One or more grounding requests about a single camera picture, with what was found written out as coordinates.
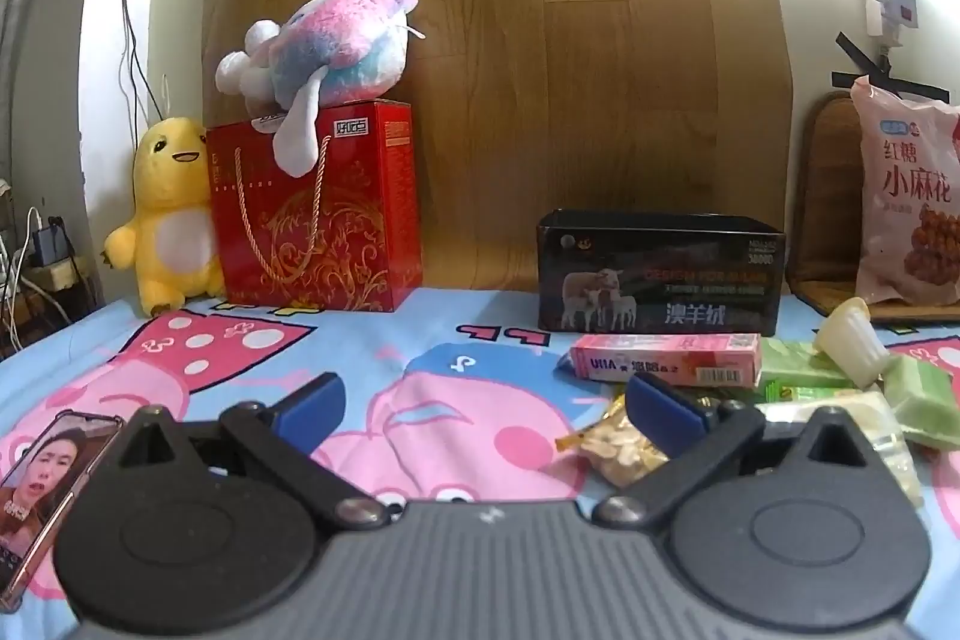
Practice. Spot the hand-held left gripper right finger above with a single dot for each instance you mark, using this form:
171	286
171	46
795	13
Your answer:
666	416

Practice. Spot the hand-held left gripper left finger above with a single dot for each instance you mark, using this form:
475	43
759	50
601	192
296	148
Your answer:
309	401

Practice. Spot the black tin box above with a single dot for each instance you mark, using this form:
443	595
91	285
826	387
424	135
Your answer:
675	265

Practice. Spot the pink candy box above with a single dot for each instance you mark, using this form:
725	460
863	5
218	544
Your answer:
667	359

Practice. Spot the clear peanut packet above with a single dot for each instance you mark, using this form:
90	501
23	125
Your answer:
611	445

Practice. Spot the printed cartoon blanket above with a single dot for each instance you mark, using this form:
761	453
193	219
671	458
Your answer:
247	362

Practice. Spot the red gift bag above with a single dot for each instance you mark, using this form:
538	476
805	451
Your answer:
352	220

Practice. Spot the clear jelly cup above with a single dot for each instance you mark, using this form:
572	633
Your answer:
847	340

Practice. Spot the yellow plush duck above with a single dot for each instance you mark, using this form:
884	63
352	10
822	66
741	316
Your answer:
174	212

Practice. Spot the light green snack packet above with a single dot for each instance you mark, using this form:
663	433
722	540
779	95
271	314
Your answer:
926	400

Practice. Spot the smartphone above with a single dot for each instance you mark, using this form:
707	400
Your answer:
41	490

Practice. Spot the black phone charger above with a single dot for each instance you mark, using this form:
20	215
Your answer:
51	241

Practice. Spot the large pink snack bag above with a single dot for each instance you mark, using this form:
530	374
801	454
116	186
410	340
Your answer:
911	190

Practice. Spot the pink and blue plush toy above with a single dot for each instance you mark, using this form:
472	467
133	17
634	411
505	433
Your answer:
345	51

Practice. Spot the wood-pattern board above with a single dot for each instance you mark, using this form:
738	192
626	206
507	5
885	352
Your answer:
562	48

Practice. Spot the black tape cross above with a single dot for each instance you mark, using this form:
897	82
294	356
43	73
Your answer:
862	70

